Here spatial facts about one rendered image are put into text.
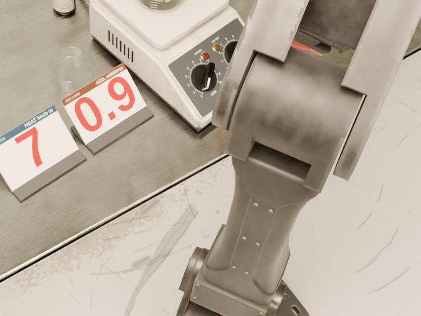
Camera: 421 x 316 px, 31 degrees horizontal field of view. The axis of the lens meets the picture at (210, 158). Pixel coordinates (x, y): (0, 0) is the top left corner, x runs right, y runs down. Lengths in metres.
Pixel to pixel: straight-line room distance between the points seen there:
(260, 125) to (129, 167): 0.45
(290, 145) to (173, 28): 0.46
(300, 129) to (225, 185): 0.44
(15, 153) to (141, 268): 0.19
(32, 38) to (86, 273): 0.33
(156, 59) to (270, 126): 0.46
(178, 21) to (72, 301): 0.34
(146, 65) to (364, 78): 0.50
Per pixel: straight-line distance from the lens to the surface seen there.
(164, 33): 0.89
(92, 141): 0.90
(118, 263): 0.83
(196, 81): 0.90
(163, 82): 0.90
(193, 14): 0.91
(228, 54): 0.92
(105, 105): 0.91
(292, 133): 0.45
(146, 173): 0.88
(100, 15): 0.94
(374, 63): 0.44
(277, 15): 0.45
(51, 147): 0.88
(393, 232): 0.90
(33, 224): 0.85
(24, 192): 0.87
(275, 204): 0.52
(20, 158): 0.87
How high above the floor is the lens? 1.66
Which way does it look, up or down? 57 degrees down
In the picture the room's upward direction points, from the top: 11 degrees clockwise
